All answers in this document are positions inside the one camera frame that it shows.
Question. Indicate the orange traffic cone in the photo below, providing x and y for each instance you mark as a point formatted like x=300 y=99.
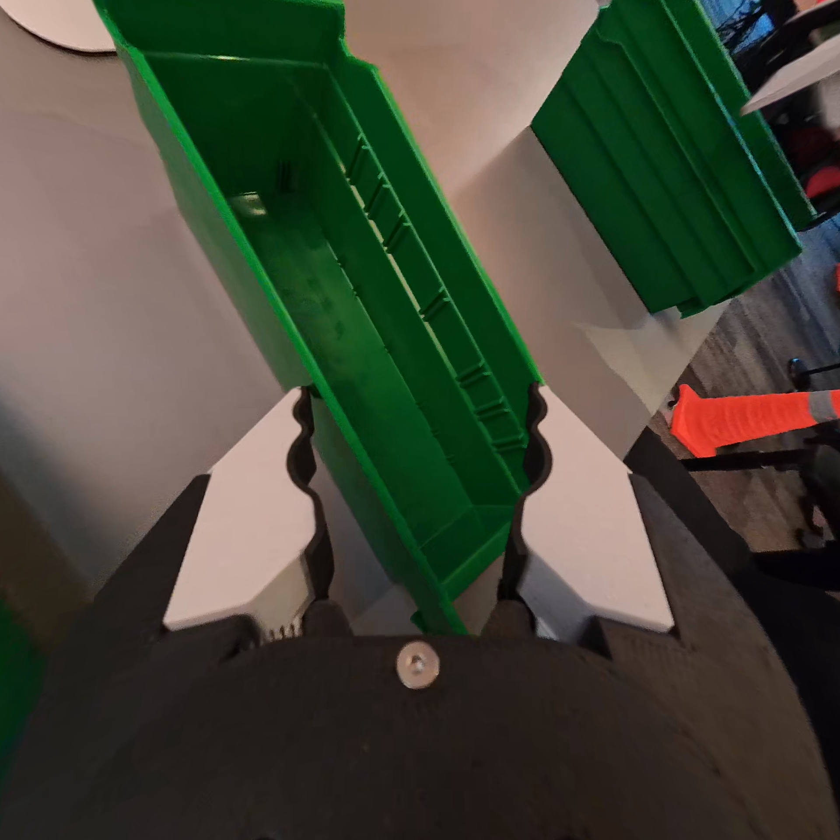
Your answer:
x=741 y=420

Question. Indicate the green plastic bin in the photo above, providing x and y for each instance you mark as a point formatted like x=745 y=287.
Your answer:
x=663 y=170
x=367 y=341

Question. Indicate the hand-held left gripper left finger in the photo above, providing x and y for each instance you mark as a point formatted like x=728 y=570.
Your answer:
x=249 y=518

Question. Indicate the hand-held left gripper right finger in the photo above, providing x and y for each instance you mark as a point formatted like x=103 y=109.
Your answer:
x=590 y=525

